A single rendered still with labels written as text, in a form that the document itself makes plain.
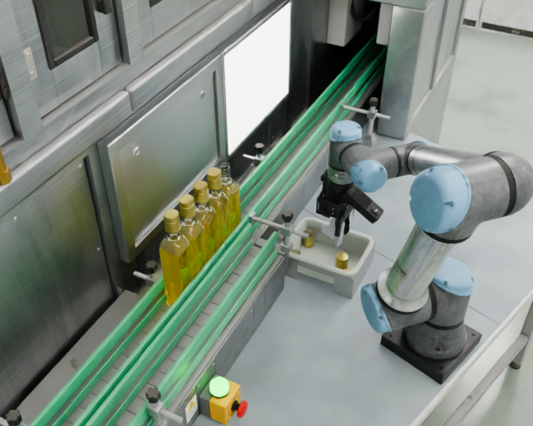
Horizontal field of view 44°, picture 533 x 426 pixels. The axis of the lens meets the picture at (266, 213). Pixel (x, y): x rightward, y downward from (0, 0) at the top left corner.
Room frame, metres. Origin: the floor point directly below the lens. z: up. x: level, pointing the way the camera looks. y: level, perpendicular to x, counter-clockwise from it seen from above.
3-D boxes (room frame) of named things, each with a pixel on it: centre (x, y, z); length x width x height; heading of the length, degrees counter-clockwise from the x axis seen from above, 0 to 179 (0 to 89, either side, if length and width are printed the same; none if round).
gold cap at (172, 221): (1.10, 0.21, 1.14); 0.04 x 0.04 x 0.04
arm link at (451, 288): (1.07, -0.42, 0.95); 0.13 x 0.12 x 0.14; 110
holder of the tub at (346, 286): (1.36, -0.15, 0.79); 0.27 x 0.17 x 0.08; 63
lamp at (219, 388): (0.88, 0.11, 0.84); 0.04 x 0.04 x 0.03
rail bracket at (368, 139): (1.86, -0.32, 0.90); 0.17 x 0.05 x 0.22; 63
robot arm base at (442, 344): (1.07, -0.42, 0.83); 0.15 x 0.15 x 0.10
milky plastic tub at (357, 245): (1.35, -0.17, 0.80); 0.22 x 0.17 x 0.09; 63
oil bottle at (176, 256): (1.10, 0.21, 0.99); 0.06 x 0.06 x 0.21; 62
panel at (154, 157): (1.54, 0.14, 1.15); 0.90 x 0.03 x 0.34; 153
